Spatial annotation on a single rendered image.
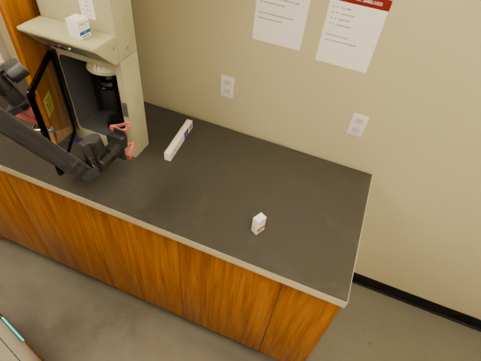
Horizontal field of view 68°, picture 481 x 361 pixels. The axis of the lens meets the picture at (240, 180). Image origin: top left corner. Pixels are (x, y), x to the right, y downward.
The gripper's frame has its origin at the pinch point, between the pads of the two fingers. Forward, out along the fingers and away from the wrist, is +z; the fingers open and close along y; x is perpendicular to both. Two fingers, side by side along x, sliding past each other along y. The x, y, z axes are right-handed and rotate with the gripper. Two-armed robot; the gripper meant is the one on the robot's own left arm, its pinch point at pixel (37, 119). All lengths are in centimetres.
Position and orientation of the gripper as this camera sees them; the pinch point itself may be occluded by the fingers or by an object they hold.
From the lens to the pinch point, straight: 158.8
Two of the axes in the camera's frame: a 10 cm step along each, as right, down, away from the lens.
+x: 1.3, 7.2, -6.9
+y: -9.3, 3.3, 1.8
